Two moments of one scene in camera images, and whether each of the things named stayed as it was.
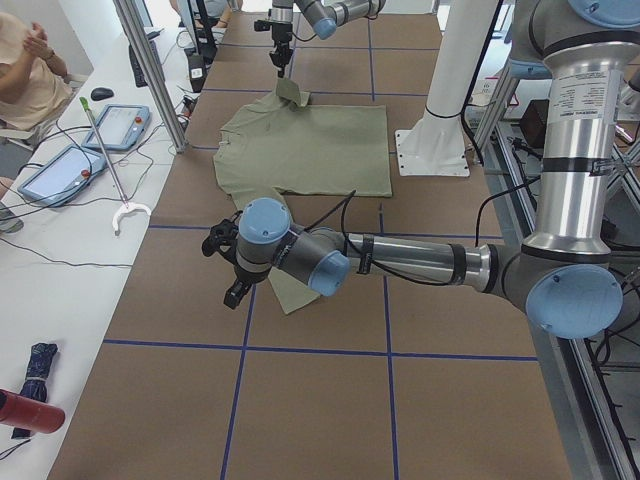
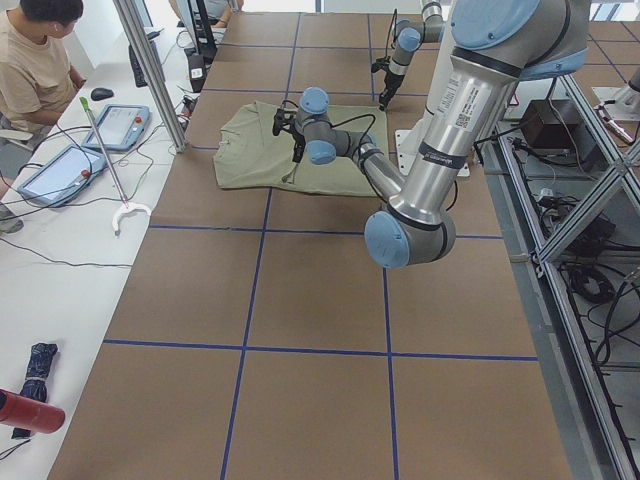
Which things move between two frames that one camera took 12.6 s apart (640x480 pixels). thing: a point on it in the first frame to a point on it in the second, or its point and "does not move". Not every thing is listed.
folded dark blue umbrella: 35,383 does not move
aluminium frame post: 127,11 does not move
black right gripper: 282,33 to 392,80
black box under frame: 534,120 does not move
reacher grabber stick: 127,205 does not move
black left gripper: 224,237 to 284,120
